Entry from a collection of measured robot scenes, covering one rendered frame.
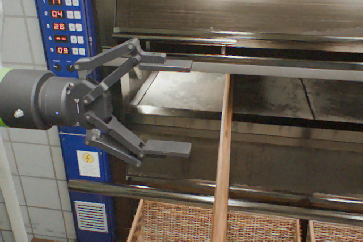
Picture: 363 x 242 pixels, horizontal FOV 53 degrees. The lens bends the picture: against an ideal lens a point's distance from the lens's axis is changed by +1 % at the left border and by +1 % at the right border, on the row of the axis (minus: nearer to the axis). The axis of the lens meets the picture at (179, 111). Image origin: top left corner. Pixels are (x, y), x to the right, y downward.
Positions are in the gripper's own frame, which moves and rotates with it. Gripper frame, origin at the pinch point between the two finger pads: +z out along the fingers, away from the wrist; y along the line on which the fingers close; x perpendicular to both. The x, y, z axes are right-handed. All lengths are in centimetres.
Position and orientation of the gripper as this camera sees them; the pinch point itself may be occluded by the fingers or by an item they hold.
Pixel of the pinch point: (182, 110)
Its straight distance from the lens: 52.9
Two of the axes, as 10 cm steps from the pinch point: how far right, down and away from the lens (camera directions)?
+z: 9.9, 0.7, -1.4
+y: 0.0, 8.9, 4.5
